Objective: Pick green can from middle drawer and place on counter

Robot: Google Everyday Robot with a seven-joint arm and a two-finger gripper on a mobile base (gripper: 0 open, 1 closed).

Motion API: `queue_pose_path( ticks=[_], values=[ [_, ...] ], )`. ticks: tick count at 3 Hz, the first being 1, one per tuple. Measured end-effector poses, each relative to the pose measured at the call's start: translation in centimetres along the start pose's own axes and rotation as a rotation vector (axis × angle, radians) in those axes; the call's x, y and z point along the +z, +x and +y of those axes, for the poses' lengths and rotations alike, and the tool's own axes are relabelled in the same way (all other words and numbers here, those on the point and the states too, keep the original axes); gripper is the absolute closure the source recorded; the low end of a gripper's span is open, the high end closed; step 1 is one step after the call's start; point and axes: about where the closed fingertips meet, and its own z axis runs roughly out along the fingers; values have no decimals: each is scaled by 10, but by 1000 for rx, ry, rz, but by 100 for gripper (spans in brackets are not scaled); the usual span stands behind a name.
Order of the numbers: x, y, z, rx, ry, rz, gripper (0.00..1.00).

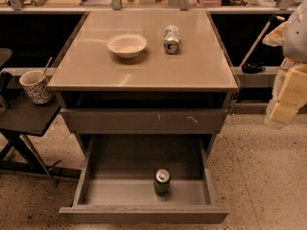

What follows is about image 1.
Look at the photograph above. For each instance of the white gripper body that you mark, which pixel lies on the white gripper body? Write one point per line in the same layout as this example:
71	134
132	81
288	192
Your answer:
296	41

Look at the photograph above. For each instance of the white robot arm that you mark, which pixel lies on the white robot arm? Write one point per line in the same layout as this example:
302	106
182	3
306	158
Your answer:
291	35

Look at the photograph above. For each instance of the silver can lying down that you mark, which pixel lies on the silver can lying down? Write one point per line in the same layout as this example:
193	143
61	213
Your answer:
171	39

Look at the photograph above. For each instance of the white pole with black handle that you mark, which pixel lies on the white pole with black handle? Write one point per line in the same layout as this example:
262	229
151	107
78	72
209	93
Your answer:
259	37

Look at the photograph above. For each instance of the open middle drawer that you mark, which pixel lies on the open middle drawer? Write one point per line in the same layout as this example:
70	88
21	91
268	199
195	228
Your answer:
117	181

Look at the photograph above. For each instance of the dark side table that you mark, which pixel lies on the dark side table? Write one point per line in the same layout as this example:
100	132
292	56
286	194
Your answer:
18	120

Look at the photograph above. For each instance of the green soda can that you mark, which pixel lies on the green soda can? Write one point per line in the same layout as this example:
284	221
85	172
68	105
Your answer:
161	182

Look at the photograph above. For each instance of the grey drawer cabinet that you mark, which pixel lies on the grey drawer cabinet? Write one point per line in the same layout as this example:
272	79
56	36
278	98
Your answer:
198	76

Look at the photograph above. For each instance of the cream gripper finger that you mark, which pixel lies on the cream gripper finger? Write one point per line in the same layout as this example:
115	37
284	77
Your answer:
279	115
294	89

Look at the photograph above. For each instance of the patterned paper cup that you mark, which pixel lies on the patterned paper cup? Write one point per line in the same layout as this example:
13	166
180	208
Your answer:
35	86

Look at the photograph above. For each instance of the closed top drawer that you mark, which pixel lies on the closed top drawer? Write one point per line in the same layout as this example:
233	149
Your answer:
143	121

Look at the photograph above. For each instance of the wooden stir stick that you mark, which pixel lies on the wooden stir stick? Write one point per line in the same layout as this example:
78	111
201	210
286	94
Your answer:
46	67

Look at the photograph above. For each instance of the white paper bowl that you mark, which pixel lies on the white paper bowl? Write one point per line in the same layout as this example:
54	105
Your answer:
127	45

